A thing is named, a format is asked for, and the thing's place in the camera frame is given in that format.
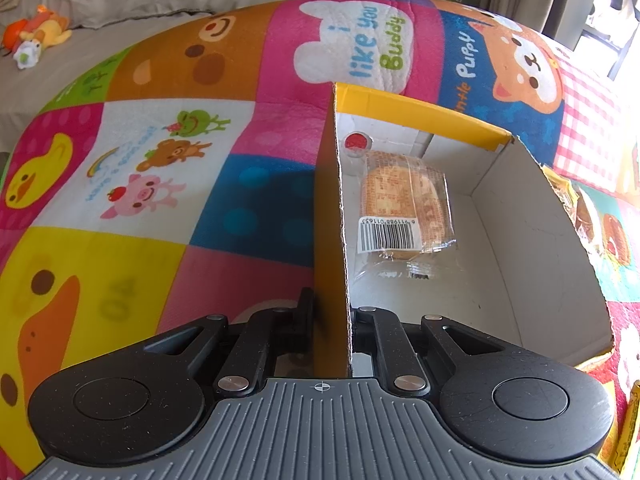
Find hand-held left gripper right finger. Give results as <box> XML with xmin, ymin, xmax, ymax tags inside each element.
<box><xmin>351</xmin><ymin>306</ymin><xmax>506</xmax><ymax>396</ymax></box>

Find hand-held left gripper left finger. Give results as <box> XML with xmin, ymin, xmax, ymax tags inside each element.
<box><xmin>145</xmin><ymin>287</ymin><xmax>317</xmax><ymax>395</ymax></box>

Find clear biscuit packet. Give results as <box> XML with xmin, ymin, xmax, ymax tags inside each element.
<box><xmin>356</xmin><ymin>150</ymin><xmax>458</xmax><ymax>263</ymax></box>

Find yellow cardboard box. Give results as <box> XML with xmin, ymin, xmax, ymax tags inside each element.
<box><xmin>313</xmin><ymin>81</ymin><xmax>616</xmax><ymax>377</ymax></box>

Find yellow snack packet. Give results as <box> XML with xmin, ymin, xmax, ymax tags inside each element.
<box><xmin>542</xmin><ymin>166</ymin><xmax>578</xmax><ymax>221</ymax></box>

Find colourful printed play mat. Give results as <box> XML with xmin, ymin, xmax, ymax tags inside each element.
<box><xmin>0</xmin><ymin>0</ymin><xmax>640</xmax><ymax>480</ymax></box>

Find orange stuffed toy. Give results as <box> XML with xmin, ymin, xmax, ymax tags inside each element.
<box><xmin>2</xmin><ymin>5</ymin><xmax>73</xmax><ymax>70</ymax></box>

